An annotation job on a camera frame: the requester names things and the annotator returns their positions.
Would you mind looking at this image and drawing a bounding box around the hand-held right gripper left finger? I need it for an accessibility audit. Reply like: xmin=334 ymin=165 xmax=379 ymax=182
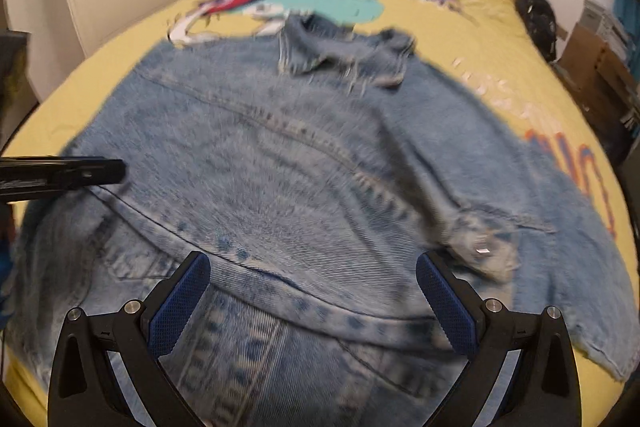
xmin=47 ymin=251 xmax=211 ymax=427

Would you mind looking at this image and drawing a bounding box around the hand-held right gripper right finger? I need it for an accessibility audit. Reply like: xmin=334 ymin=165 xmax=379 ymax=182
xmin=416 ymin=252 xmax=582 ymax=427

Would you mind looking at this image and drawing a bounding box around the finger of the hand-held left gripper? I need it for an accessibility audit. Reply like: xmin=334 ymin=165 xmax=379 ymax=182
xmin=0 ymin=157 xmax=126 ymax=204

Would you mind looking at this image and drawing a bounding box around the blue denim jacket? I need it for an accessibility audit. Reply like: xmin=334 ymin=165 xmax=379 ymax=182
xmin=7 ymin=14 xmax=628 ymax=427

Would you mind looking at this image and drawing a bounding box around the yellow printed blanket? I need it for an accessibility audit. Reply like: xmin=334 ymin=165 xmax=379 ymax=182
xmin=0 ymin=0 xmax=640 ymax=427

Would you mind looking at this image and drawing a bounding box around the wooden dresser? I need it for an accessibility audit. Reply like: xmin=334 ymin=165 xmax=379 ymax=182
xmin=557 ymin=24 xmax=640 ymax=128

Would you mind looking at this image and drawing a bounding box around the black backpack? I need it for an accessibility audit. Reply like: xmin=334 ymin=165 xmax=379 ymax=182
xmin=515 ymin=0 xmax=558 ymax=62

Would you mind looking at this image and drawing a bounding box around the teal curtain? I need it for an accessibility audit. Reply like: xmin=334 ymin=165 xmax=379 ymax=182
xmin=612 ymin=0 xmax=640 ymax=32

